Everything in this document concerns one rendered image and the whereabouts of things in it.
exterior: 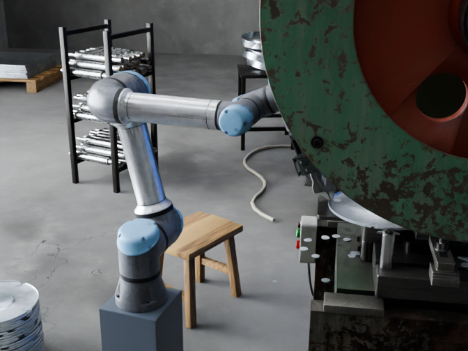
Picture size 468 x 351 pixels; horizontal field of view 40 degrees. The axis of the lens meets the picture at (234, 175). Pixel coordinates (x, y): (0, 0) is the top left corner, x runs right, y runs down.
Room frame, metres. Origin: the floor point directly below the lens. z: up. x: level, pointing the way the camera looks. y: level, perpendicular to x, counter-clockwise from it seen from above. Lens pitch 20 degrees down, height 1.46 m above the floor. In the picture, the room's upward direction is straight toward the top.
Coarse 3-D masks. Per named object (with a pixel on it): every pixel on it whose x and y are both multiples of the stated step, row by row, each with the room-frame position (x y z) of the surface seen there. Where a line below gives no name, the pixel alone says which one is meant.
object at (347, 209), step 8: (344, 200) 1.62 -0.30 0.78; (336, 208) 1.56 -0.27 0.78; (344, 208) 1.56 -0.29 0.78; (352, 208) 1.56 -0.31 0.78; (360, 208) 1.56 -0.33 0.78; (344, 216) 1.51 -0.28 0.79; (352, 216) 1.51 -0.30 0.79; (360, 216) 1.51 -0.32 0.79; (368, 216) 1.51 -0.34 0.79; (376, 216) 1.51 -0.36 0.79; (360, 224) 1.45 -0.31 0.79; (368, 224) 1.46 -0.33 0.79; (384, 224) 1.46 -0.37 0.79; (392, 224) 1.46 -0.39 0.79
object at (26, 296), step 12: (0, 288) 2.08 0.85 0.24; (12, 288) 2.08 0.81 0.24; (24, 288) 2.08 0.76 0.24; (0, 300) 1.99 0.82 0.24; (12, 300) 1.99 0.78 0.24; (24, 300) 2.00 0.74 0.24; (36, 300) 2.00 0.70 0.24; (0, 312) 1.92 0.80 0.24; (12, 312) 1.92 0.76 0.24; (24, 312) 1.92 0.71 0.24
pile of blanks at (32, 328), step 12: (36, 312) 1.97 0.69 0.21; (0, 324) 1.85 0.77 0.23; (12, 324) 1.87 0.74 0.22; (24, 324) 1.91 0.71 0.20; (36, 324) 1.96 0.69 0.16; (0, 336) 1.87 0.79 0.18; (12, 336) 1.88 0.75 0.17; (24, 336) 1.91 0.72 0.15; (36, 336) 1.96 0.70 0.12; (0, 348) 1.85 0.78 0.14; (12, 348) 1.87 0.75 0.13; (24, 348) 1.90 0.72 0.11; (36, 348) 1.94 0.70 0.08
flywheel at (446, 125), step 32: (384, 0) 1.19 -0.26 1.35; (416, 0) 1.18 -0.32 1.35; (448, 0) 1.17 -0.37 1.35; (384, 32) 1.19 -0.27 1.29; (416, 32) 1.18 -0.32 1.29; (448, 32) 1.17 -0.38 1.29; (384, 64) 1.18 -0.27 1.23; (416, 64) 1.18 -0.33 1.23; (448, 64) 1.17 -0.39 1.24; (384, 96) 1.18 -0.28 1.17; (416, 128) 1.17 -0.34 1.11; (448, 128) 1.17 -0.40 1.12
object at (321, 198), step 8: (320, 200) 1.63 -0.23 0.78; (328, 200) 1.63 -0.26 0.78; (320, 208) 1.57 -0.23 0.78; (328, 208) 1.57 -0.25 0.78; (320, 216) 1.52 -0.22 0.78; (328, 216) 1.52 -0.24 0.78; (336, 216) 1.52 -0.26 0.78; (368, 232) 1.52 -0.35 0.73; (376, 232) 1.52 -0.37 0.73; (360, 240) 1.59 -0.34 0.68; (368, 240) 1.52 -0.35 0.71; (376, 240) 1.52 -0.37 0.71; (360, 248) 1.54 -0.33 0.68; (368, 248) 1.52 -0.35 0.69; (360, 256) 1.54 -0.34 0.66; (368, 256) 1.52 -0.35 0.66
